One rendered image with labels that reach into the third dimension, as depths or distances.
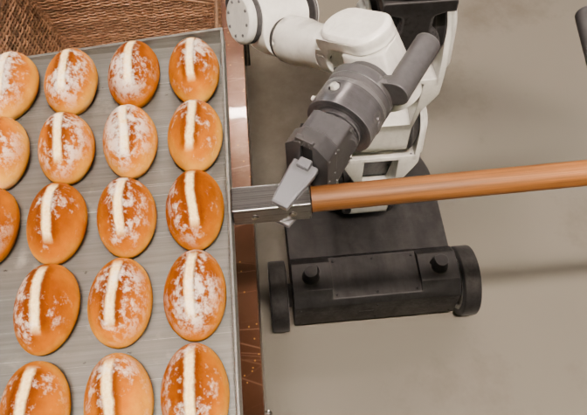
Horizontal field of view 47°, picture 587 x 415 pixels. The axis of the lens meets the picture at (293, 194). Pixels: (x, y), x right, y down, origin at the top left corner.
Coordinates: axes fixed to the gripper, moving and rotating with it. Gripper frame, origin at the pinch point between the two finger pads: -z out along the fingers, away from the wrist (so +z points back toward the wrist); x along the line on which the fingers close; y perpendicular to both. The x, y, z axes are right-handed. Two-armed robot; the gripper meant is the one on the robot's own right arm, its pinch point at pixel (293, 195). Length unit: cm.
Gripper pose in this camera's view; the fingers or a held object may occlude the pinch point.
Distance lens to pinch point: 77.0
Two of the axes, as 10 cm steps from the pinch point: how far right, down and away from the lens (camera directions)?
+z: 5.0, -7.5, 4.3
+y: -8.7, -4.1, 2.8
